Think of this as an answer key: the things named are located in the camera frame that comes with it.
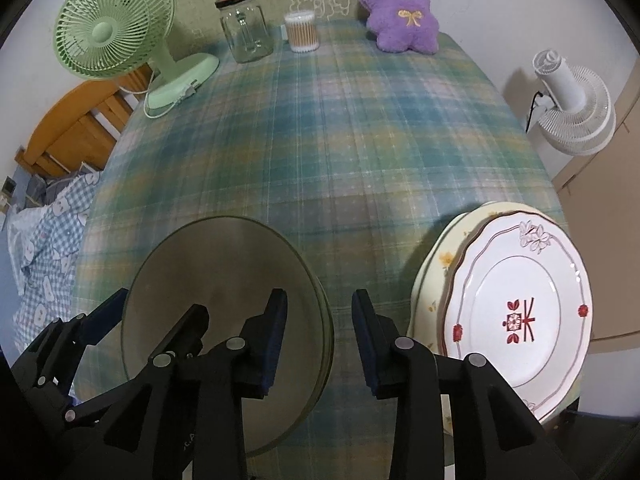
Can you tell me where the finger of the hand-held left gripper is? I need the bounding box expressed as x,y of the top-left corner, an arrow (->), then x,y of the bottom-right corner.
10,287 -> 128,411
54,304 -> 211,442

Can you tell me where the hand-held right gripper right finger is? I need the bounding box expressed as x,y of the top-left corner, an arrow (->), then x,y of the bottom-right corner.
351,288 -> 581,480

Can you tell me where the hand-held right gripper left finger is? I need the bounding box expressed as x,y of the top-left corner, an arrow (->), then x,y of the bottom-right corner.
60,287 -> 289,480

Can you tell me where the grey-green floral bowl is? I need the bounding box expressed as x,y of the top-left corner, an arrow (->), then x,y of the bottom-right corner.
295,260 -> 331,431
121,215 -> 323,453
250,280 -> 335,457

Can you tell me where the yellow floral plate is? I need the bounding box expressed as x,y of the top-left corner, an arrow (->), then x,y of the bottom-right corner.
406,201 -> 546,436

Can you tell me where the white plate with red print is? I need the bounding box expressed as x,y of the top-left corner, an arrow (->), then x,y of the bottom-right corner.
440,211 -> 594,423

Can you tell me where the blue checked blanket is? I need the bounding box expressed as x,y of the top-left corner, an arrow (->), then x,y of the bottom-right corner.
5,170 -> 106,356

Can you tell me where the grey-blue cloth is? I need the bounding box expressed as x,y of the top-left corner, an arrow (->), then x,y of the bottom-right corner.
25,170 -> 56,201

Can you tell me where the wooden bed headboard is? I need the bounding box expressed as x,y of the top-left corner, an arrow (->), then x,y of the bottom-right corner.
15,67 -> 151,178

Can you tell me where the plaid tablecloth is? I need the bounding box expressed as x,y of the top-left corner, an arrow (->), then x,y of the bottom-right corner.
70,17 -> 583,480

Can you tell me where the green desk fan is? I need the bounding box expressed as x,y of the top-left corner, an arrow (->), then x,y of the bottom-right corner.
54,0 -> 221,120

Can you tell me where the glass jar with black lid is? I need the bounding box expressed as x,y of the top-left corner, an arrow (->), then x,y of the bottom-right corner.
215,0 -> 274,64

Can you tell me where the clear cotton swab container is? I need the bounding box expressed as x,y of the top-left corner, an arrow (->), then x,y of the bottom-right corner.
284,11 -> 321,54

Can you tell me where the white standing fan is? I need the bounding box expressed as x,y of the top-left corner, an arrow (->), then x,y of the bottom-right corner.
531,49 -> 617,157

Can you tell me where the purple plush toy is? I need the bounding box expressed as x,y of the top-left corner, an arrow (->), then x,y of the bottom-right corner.
357,0 -> 441,54

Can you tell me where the white fan cable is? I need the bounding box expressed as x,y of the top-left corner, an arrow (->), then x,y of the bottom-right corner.
120,67 -> 196,120

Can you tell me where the black fan cable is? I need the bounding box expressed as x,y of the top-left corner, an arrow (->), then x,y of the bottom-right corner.
522,91 -> 546,133

